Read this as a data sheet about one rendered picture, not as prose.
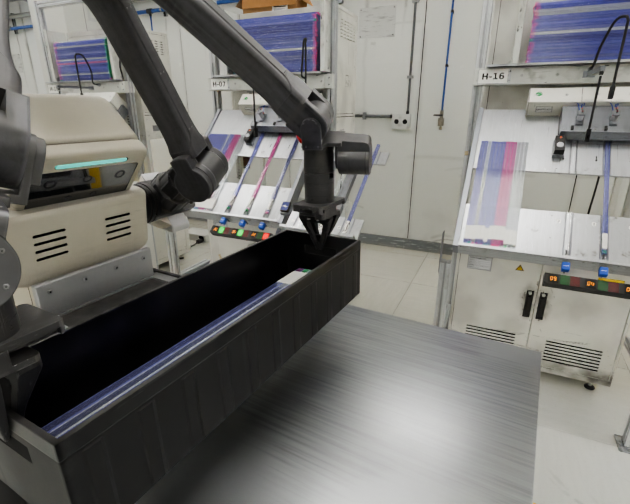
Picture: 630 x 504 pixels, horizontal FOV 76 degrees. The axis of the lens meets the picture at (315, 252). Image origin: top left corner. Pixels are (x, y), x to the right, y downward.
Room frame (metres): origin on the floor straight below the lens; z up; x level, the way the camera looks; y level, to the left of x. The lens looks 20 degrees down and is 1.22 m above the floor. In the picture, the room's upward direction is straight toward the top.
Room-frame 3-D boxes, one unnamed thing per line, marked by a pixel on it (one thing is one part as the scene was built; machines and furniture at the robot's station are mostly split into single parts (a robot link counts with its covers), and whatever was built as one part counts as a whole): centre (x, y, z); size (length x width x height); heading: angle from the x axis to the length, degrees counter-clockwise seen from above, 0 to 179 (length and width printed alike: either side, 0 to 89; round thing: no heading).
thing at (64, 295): (0.67, 0.38, 0.84); 0.28 x 0.16 x 0.22; 150
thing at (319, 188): (0.77, -0.01, 1.06); 0.10 x 0.07 x 0.07; 150
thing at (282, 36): (2.37, 0.20, 1.52); 0.51 x 0.13 x 0.27; 65
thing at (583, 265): (1.73, -1.05, 0.65); 1.01 x 0.73 x 1.29; 155
